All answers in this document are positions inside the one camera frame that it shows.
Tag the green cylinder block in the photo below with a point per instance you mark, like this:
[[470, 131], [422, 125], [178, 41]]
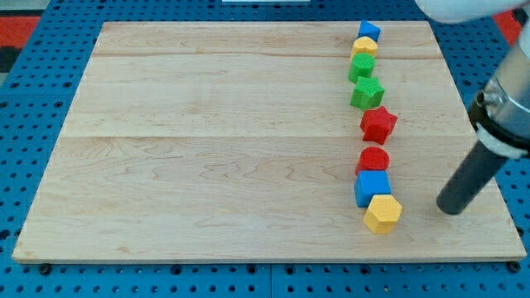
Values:
[[361, 65]]

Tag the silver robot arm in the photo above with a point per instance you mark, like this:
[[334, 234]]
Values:
[[506, 95]]

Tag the yellow heart block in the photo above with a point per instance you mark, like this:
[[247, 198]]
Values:
[[364, 45]]

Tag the red star block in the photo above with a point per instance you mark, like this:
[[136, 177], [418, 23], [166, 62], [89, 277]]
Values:
[[377, 124]]

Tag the red cylinder block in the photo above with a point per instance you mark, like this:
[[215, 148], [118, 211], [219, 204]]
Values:
[[372, 159]]

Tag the green star block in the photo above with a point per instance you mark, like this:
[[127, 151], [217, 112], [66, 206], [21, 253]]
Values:
[[368, 93]]

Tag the wooden board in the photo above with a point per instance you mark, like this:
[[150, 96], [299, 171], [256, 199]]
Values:
[[211, 142]]

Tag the blue cube block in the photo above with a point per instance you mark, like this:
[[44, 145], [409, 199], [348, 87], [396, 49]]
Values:
[[368, 184]]

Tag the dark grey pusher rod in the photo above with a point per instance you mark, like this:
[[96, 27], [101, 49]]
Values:
[[473, 174]]

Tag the yellow hexagon block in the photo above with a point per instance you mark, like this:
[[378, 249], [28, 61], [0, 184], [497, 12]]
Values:
[[382, 214]]

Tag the blue triangle block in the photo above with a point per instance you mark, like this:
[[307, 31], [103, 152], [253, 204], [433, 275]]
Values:
[[368, 29]]

